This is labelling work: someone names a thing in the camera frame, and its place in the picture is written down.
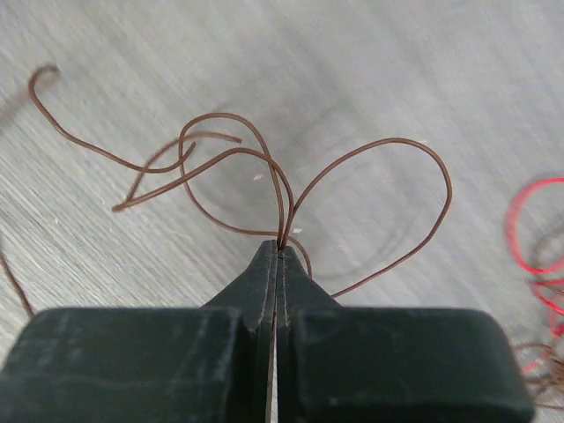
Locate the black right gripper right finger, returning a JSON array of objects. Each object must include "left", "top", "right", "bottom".
[{"left": 277, "top": 248, "right": 535, "bottom": 422}]

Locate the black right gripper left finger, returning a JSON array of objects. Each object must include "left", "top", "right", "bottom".
[{"left": 1, "top": 241, "right": 278, "bottom": 422}]

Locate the red cable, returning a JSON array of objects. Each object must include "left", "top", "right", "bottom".
[{"left": 504, "top": 177, "right": 564, "bottom": 375}]

